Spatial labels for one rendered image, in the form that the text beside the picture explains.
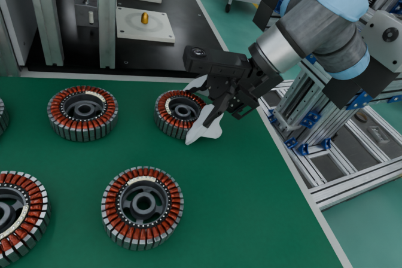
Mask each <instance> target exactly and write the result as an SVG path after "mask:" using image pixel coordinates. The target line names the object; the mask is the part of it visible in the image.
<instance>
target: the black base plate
mask: <svg viewBox="0 0 402 268"><path fill-rule="evenodd" d="M74 3H75V0H56V7H57V14H58V19H59V26H60V34H61V38H62V45H63V53H64V61H63V66H57V64H56V63H53V65H46V62H45V57H44V52H43V49H42V44H41V38H40V35H39V30H38V27H37V29H36V33H35V36H34V39H33V43H32V46H31V49H30V52H29V55H28V59H27V61H26V64H27V67H28V71H34V72H61V73H76V74H104V75H131V76H146V77H173V78H196V77H197V76H198V75H200V74H198V73H193V72H187V71H186V70H185V68H184V62H183V59H182V57H183V54H184V49H185V47H186V45H191V46H195V47H203V48H210V49H214V50H222V51H223V48H222V47H221V45H220V43H219V41H218V40H217V37H216V36H215V34H214V32H213V30H212V28H211V27H210V25H209V23H208V21H207V19H206V17H205V16H204V14H203V12H202V10H201V9H200V7H199V5H198V3H197V1H196V0H162V3H156V2H148V1H141V0H117V7H124V8H133V9H138V10H147V11H155V12H160V13H166V14H167V17H168V19H169V23H170V26H171V28H172V31H173V34H174V37H175V43H173V42H161V41H149V40H141V39H129V38H117V26H116V18H115V68H114V69H111V68H109V66H106V67H105V68H100V54H99V21H98V28H93V27H87V26H77V24H76V18H75V7H74Z"/></svg>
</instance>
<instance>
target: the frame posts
mask: <svg viewBox="0 0 402 268"><path fill-rule="evenodd" d="M32 3H33V8H34V12H35V17H36V22H37V25H38V30H39V35H40V38H41V44H42V49H43V52H44V57H45V62H46V65H53V63H56V64H57V66H63V61H64V53H63V45H62V38H61V34H60V26H59V19H58V14H57V7H56V0H32ZM115 11H116V0H98V20H99V54H100V68H105V67H106V66H109V68H111V69H114V68H115Z"/></svg>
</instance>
